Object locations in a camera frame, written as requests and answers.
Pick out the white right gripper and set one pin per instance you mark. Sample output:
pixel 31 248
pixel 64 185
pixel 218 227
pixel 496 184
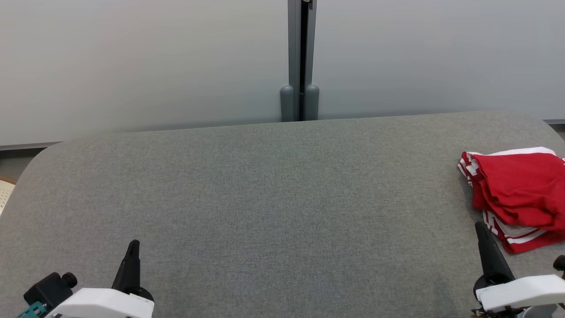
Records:
pixel 525 291

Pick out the grey partition base rail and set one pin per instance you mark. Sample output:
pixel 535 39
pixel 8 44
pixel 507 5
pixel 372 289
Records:
pixel 26 145
pixel 556 121

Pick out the red jersey with white trim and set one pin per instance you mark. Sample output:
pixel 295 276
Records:
pixel 512 236

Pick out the beige perforated chair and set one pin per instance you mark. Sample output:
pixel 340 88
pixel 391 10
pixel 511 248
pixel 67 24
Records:
pixel 5 194

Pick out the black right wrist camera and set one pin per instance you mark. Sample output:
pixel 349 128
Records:
pixel 560 263

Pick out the red shorts with white stripe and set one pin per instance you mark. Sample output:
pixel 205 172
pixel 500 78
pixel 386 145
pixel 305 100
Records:
pixel 521 185

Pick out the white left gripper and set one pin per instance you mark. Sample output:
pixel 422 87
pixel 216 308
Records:
pixel 101 304

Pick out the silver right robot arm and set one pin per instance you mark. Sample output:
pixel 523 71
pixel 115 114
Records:
pixel 534 313

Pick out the grey partition post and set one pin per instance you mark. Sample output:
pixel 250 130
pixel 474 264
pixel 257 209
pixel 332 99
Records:
pixel 311 101
pixel 287 104

